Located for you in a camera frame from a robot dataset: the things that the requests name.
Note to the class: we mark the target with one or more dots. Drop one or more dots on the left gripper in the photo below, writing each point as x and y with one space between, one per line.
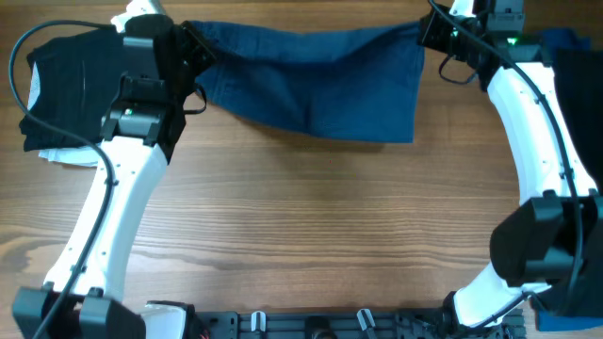
187 37

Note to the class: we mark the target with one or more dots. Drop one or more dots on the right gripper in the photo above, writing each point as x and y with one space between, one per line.
430 25

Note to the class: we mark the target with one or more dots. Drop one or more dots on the navy blue shorts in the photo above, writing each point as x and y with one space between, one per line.
357 85

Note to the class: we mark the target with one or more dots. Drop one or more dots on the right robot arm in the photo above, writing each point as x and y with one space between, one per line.
523 92

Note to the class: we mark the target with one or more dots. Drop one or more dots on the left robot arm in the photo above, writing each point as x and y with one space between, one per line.
81 295

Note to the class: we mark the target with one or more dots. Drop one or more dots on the blue shirt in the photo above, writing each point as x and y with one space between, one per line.
565 40

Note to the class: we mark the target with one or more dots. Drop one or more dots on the folded black shirt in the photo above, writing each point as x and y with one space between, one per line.
78 78

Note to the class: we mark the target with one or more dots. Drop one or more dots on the black shirt on pile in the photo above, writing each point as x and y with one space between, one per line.
564 245

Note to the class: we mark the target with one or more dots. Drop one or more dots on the folded white grey shirt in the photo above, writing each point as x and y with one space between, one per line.
81 156

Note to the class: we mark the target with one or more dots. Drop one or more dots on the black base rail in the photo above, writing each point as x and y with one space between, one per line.
400 324

